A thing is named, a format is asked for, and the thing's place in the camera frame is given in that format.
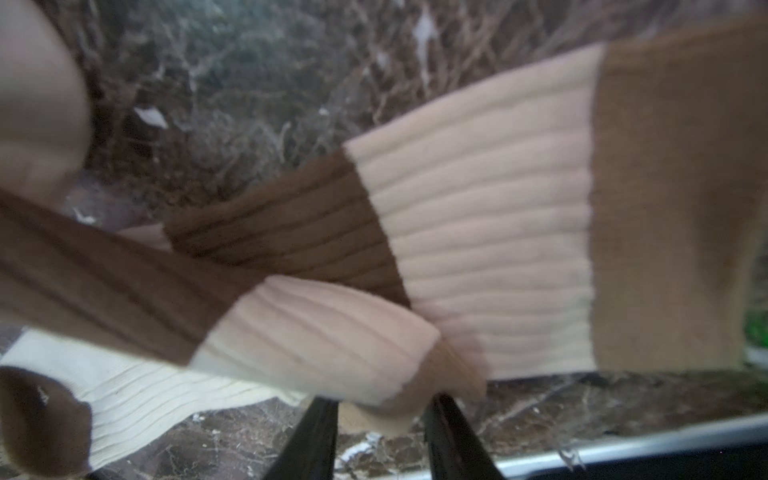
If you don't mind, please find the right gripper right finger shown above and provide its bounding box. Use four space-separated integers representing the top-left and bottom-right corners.
423 394 505 480

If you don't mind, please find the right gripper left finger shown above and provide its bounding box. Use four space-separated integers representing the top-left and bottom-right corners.
263 398 339 480

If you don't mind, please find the cream brown striped sock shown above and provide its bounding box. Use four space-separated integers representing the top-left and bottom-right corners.
1 1 486 422
1 16 767 477

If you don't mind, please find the aluminium front rail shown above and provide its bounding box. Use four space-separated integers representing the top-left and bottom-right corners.
497 413 767 479

